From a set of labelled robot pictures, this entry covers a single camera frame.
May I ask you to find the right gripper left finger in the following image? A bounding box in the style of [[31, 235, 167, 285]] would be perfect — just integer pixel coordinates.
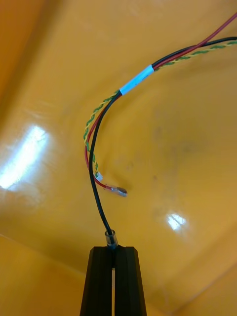
[[79, 245, 116, 316]]

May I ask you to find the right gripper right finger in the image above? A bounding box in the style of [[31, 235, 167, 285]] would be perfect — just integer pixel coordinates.
[[114, 245, 148, 316]]

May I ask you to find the red black green-yellow wire harness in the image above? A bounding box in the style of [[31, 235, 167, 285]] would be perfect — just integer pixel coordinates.
[[83, 11, 237, 249]]

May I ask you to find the yellow-orange plastic bin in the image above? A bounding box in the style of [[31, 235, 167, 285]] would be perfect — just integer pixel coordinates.
[[0, 0, 237, 316]]

